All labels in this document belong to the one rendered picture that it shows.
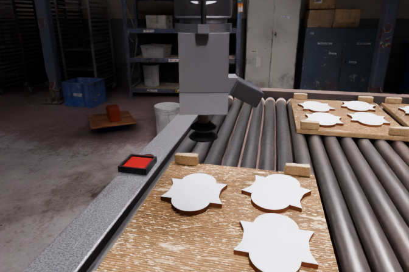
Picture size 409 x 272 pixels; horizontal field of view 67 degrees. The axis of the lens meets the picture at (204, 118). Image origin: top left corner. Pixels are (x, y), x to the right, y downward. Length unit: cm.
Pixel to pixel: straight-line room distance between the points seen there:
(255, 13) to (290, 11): 53
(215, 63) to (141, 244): 32
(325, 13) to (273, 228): 498
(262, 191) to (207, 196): 12
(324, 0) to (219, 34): 501
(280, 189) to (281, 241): 16
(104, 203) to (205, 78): 41
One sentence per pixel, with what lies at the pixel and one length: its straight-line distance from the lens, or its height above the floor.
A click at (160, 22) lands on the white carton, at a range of 517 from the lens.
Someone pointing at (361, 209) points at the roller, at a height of 92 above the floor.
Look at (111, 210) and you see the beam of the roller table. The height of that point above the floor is 92.
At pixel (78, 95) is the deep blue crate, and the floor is 18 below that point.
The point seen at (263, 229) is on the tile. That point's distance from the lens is 56.
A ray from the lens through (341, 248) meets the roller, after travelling 62.
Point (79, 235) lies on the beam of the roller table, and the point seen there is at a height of 92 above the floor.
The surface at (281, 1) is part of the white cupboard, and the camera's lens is 512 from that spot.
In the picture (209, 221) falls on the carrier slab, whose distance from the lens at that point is 59.
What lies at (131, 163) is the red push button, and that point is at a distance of 82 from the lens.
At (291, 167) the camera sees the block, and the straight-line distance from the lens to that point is 75.
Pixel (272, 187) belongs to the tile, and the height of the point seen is 95.
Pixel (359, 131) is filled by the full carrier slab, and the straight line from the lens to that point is 111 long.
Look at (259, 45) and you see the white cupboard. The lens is 510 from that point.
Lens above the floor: 129
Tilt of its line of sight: 18 degrees down
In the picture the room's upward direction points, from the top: straight up
